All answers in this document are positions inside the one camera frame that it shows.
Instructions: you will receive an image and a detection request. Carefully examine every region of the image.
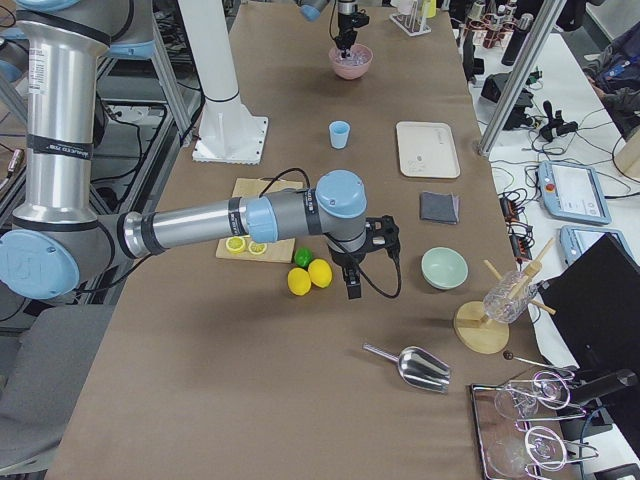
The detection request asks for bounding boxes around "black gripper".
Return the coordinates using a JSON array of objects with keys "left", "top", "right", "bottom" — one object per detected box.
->
[
  {"left": 328, "top": 245, "right": 367, "bottom": 299},
  {"left": 334, "top": 12, "right": 369, "bottom": 59}
]

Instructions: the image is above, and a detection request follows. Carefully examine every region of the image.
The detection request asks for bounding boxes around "yellow lemon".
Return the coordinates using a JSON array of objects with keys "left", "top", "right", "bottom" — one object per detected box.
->
[
  {"left": 307, "top": 258, "right": 333, "bottom": 288},
  {"left": 287, "top": 267, "right": 312, "bottom": 296}
]

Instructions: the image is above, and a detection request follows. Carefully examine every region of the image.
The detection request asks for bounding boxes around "steel ice scoop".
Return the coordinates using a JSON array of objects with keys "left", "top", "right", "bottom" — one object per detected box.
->
[{"left": 362, "top": 343, "right": 451, "bottom": 394}]

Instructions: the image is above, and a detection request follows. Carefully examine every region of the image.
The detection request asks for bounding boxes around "lemon slice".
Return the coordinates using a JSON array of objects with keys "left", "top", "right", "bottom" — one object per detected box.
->
[
  {"left": 247, "top": 241, "right": 268, "bottom": 256},
  {"left": 225, "top": 236, "right": 247, "bottom": 255}
]

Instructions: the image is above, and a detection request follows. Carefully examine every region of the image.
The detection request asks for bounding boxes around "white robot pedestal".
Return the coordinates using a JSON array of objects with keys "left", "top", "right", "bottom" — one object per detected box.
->
[{"left": 184, "top": 1, "right": 268, "bottom": 165}]

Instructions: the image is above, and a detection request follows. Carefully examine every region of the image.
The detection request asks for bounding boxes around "light blue plastic cup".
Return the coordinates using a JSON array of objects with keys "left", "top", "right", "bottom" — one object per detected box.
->
[{"left": 328, "top": 120, "right": 351, "bottom": 149}]

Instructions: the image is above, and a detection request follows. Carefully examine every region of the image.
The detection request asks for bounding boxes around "wine glass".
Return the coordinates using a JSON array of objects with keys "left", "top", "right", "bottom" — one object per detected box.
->
[
  {"left": 485, "top": 426, "right": 599, "bottom": 479},
  {"left": 494, "top": 370, "right": 570, "bottom": 420}
]

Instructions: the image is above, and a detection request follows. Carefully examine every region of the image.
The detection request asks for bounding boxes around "black monitor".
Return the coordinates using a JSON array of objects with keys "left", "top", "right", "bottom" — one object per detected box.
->
[{"left": 541, "top": 234, "right": 639, "bottom": 373}]

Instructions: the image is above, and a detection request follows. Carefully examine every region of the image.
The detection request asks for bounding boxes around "blue teach pendant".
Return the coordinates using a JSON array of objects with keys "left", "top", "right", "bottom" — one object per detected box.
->
[
  {"left": 537, "top": 161, "right": 612, "bottom": 225},
  {"left": 559, "top": 225, "right": 632, "bottom": 266}
]

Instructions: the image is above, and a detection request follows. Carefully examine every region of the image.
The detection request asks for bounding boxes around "clear glass on stand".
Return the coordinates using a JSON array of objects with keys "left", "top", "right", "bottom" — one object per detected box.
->
[{"left": 483, "top": 271, "right": 537, "bottom": 324}]

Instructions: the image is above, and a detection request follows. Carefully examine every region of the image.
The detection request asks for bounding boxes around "bamboo cutting board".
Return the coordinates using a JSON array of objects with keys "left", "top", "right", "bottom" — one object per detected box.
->
[{"left": 215, "top": 178, "right": 295, "bottom": 263}]

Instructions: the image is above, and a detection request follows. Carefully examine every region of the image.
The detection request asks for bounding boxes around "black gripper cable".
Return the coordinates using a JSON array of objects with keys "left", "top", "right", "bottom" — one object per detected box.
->
[{"left": 357, "top": 239, "right": 403, "bottom": 299}]

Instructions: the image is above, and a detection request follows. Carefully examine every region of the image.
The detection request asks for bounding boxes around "grey folded cloth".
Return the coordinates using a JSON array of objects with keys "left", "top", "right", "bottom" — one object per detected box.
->
[{"left": 419, "top": 191, "right": 459, "bottom": 224}]

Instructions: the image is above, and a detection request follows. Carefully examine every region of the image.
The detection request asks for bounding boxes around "aluminium frame post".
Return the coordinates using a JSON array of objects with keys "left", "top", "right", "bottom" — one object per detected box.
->
[{"left": 478, "top": 0, "right": 566, "bottom": 158}]

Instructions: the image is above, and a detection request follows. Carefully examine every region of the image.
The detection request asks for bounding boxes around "wooden cup tree stand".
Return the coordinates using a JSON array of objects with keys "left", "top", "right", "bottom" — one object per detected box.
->
[{"left": 454, "top": 238, "right": 556, "bottom": 354}]

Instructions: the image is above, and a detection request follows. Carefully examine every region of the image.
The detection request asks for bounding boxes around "black glass tray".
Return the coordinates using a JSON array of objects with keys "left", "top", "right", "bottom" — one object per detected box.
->
[{"left": 469, "top": 384, "right": 599, "bottom": 479}]

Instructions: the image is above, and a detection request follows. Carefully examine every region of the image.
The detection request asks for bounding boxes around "white wire cup rack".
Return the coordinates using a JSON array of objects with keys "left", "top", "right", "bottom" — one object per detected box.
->
[{"left": 390, "top": 0, "right": 431, "bottom": 37}]

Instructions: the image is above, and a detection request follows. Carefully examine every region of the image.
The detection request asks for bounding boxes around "mint green bowl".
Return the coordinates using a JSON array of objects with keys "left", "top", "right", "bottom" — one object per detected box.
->
[{"left": 421, "top": 247, "right": 468, "bottom": 290}]

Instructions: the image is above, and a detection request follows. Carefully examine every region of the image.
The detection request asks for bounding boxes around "pink bowl of ice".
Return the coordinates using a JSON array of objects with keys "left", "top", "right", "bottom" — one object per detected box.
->
[{"left": 328, "top": 43, "right": 373, "bottom": 80}]

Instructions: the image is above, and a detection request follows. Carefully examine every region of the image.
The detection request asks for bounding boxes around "green lime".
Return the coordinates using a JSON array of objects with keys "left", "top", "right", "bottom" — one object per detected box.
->
[{"left": 293, "top": 247, "right": 315, "bottom": 269}]

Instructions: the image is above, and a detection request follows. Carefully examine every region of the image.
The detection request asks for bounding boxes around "cream rabbit tray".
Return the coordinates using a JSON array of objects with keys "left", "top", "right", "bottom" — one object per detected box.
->
[{"left": 396, "top": 121, "right": 460, "bottom": 179}]

